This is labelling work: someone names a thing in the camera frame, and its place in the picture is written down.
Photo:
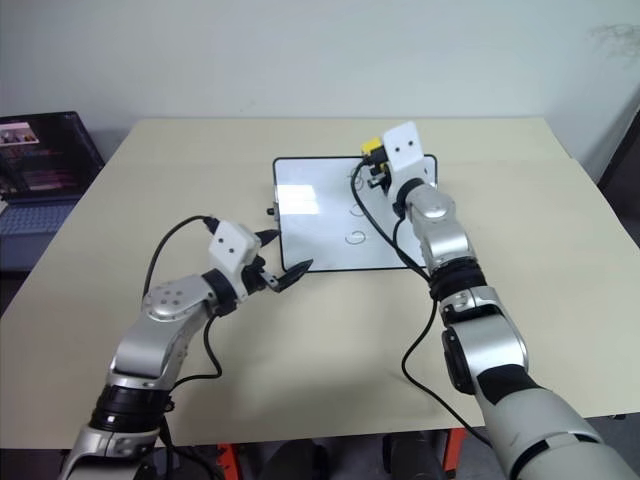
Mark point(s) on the orange frame post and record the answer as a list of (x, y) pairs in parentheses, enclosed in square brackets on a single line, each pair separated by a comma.
[(456, 455), (228, 462)]

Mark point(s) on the yellow whiteboard eraser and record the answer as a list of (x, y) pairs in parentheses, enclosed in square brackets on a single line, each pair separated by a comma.
[(372, 145)]

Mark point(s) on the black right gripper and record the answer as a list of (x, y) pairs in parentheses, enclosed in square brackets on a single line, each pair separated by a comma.
[(382, 177)]

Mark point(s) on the open laptop with blue keyboard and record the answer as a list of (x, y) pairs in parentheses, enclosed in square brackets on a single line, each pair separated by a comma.
[(40, 160)]

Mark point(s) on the dark brown cabinet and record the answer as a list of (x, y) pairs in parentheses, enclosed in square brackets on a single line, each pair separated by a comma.
[(622, 165)]

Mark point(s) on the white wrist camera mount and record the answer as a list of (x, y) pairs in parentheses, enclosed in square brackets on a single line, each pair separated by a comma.
[(231, 246), (402, 145)]

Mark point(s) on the dark rounded shape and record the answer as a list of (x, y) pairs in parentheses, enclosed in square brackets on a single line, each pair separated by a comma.
[(412, 457)]

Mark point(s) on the black framed whiteboard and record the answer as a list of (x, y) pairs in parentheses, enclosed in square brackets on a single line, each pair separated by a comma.
[(310, 235)]

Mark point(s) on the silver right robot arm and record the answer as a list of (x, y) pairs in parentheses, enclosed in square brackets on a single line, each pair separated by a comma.
[(500, 345)]

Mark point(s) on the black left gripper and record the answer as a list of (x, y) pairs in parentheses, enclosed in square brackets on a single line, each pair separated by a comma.
[(256, 280)]

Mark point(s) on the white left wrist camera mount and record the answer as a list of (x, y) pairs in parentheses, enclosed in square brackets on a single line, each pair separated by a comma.
[(231, 246)]

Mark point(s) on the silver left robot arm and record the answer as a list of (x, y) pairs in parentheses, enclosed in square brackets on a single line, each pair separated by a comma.
[(160, 335)]

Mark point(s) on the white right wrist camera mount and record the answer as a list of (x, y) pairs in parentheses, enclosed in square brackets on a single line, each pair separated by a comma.
[(402, 145)]

